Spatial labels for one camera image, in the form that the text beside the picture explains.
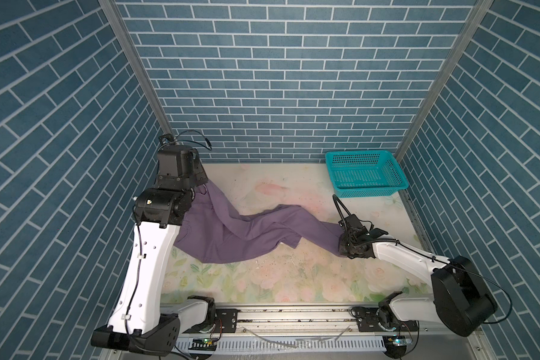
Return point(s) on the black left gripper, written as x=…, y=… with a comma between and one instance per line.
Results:
x=201, y=177

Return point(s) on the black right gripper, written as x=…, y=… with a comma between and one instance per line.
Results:
x=341, y=248

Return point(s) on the purple trousers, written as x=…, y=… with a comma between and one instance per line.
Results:
x=213, y=231

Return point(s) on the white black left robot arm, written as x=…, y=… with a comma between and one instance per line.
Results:
x=158, y=214

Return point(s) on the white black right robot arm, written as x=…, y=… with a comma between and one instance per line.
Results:
x=459, y=296

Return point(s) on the teal plastic basket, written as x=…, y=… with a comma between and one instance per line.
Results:
x=365, y=173

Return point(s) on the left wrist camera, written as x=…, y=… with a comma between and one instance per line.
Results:
x=166, y=139

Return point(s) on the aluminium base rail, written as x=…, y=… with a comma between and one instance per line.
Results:
x=297, y=319

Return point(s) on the white slotted cable duct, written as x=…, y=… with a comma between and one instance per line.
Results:
x=238, y=346

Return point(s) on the left aluminium corner post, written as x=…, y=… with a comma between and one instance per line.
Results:
x=117, y=24

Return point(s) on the aluminium corner post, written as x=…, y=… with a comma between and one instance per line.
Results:
x=117, y=24
x=475, y=17

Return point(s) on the right aluminium corner post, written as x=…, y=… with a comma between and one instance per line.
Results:
x=475, y=17

